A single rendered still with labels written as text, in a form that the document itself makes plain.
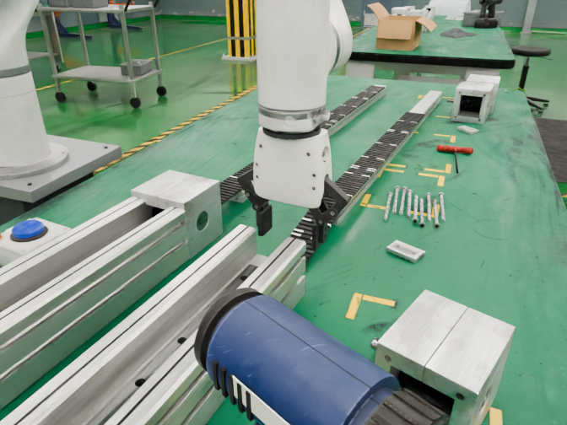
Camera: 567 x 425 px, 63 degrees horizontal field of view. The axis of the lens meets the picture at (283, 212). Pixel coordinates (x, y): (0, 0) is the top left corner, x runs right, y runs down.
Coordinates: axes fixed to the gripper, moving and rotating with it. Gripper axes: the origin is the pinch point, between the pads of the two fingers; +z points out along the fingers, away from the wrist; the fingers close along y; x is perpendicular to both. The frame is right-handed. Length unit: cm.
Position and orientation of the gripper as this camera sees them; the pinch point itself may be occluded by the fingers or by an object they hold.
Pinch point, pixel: (291, 231)
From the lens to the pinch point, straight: 66.1
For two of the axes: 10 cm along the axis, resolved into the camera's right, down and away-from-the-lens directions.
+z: 0.0, 8.9, 4.6
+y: -8.9, -2.1, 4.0
